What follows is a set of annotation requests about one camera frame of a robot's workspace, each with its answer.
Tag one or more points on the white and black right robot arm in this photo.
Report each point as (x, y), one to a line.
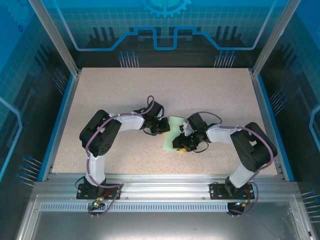
(252, 147)

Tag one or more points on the grey metal tray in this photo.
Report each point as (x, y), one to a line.
(160, 225)

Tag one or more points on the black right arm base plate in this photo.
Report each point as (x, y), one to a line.
(216, 191)

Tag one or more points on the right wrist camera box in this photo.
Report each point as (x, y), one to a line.
(185, 128)

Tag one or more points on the aluminium side rail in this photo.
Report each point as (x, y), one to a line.
(68, 100)
(262, 100)

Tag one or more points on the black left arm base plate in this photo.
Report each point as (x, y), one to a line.
(82, 192)

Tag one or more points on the light green paper sheet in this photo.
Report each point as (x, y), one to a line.
(175, 125)

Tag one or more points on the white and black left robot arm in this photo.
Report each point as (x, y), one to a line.
(100, 135)

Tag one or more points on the aluminium mounting rail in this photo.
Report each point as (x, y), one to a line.
(165, 187)

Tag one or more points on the aluminium corner post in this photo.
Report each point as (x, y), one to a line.
(272, 37)
(57, 42)

